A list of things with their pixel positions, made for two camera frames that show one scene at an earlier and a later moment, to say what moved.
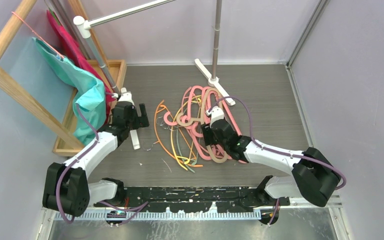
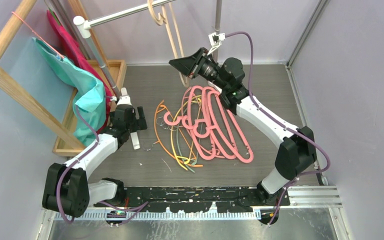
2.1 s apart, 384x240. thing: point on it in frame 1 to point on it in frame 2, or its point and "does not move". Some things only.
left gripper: [140, 121] does not move
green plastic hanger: [180, 154] does not move
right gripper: [207, 132] to [191, 66]
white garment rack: [85, 25] does not move
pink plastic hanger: [189, 107] does not move
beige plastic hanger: [184, 119] to [161, 21]
